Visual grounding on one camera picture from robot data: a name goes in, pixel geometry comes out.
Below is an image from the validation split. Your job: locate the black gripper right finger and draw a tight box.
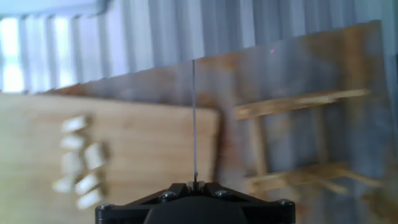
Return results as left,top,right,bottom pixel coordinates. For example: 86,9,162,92
195,182,296,224

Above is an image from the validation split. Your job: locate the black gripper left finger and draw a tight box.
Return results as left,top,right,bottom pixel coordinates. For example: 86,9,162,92
95,183,195,224

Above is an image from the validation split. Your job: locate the steel cleaver knife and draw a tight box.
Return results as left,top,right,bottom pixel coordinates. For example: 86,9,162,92
191,60,199,191

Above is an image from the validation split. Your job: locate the short cut scallion piece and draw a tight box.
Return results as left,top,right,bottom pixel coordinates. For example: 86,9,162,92
59,135,85,151
83,142,107,170
76,188,104,210
52,176,75,194
61,151,84,175
74,173,101,195

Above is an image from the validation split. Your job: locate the wooden cutting board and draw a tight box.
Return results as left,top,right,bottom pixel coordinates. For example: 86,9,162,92
0,93,220,224

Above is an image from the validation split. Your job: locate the white scallion stalk piece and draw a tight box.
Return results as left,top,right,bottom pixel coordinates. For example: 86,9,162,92
60,115,90,133

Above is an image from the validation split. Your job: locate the wooden peg knife rack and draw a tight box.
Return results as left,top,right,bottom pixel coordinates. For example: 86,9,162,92
234,88,384,195

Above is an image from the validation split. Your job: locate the white paper stack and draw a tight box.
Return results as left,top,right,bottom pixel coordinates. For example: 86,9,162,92
0,0,109,16

